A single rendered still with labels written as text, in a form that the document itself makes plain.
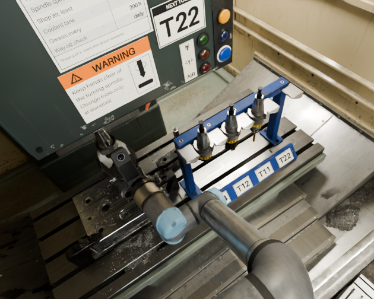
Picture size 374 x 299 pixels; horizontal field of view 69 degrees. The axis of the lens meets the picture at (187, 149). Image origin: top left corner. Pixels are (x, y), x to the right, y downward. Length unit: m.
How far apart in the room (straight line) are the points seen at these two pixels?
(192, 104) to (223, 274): 1.14
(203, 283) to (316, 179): 0.70
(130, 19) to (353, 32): 1.00
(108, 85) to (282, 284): 0.43
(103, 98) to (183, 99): 1.47
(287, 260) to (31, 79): 0.50
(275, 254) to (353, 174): 0.93
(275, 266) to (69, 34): 0.48
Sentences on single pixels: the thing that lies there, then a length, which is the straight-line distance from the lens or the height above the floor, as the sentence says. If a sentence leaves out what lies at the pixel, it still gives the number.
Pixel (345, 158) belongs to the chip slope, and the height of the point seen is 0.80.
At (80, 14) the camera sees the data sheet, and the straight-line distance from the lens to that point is 0.44.
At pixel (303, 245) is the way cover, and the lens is 1.29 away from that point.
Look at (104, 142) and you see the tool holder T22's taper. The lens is 0.84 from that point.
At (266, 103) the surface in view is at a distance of 0.99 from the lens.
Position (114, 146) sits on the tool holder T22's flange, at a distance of 0.86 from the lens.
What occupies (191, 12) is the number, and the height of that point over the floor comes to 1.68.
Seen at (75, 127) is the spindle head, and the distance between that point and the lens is 0.53.
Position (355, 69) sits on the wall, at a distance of 1.36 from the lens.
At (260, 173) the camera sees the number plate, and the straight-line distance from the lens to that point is 1.14.
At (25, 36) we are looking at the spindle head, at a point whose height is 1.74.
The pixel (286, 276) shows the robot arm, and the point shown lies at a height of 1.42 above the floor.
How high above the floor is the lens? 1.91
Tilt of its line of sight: 53 degrees down
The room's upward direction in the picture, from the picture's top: 12 degrees counter-clockwise
